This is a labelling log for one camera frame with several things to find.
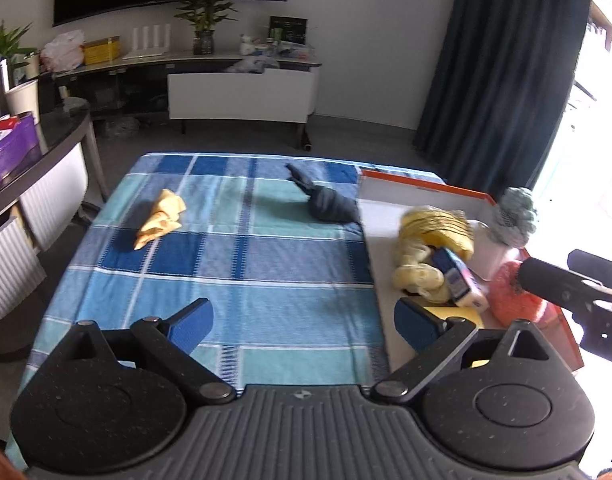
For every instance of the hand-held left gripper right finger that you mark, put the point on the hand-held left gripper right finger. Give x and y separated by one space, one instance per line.
415 324

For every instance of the small white figurine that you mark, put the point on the small white figurine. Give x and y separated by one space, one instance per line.
246 46

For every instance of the tall plant in silver vase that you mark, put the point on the tall plant in silver vase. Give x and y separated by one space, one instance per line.
0 45

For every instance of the white box with orange edges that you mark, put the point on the white box with orange edges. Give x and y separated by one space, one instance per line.
381 240

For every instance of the dark table with ribbed panels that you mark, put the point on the dark table with ribbed panels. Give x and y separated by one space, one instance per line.
60 130

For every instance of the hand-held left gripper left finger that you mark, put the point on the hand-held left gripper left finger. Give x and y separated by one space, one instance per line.
190 322

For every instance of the grey television stand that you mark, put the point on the grey television stand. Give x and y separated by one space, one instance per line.
185 60

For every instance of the white router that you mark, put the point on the white router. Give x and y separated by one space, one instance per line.
145 54

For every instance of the pink plush toy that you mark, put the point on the pink plush toy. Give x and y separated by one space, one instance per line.
506 295

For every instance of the dark blue sock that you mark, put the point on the dark blue sock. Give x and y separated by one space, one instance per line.
331 202

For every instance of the dark green box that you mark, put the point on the dark green box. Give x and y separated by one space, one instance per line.
288 30

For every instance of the small yellow cloth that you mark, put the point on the small yellow cloth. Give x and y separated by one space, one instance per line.
160 215

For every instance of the yellow box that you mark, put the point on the yellow box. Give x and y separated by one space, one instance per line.
101 50

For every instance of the white plastic bag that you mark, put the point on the white plastic bag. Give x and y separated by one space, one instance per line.
63 50

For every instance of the dark blue curtain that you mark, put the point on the dark blue curtain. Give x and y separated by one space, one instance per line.
486 85

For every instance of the pile of clear plastic packets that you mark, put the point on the pile of clear plastic packets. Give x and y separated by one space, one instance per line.
291 52

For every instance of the red and white box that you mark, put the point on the red and white box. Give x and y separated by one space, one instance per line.
6 121

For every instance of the blue and white packet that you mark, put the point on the blue and white packet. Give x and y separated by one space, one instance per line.
456 275

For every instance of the blue plaid blanket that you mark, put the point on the blue plaid blanket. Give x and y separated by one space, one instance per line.
266 280

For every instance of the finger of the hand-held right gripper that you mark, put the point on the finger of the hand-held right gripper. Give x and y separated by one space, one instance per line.
551 282
593 262

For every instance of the yellow striped plush toy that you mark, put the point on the yellow striped plush toy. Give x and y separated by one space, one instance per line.
431 225

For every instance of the white cabinet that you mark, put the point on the white cabinet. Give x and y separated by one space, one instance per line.
235 95

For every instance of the potted plant in dark pot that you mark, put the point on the potted plant in dark pot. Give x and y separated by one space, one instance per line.
204 45

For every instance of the white paper cup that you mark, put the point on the white paper cup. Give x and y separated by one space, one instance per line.
23 100

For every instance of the black tube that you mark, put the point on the black tube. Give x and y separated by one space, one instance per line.
306 142

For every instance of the light blue plush toy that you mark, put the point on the light blue plush toy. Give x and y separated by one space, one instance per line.
513 215

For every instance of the purple storage bin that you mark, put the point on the purple storage bin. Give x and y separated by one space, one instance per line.
10 155

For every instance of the clear plastic bag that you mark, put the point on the clear plastic bag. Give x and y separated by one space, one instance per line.
116 126

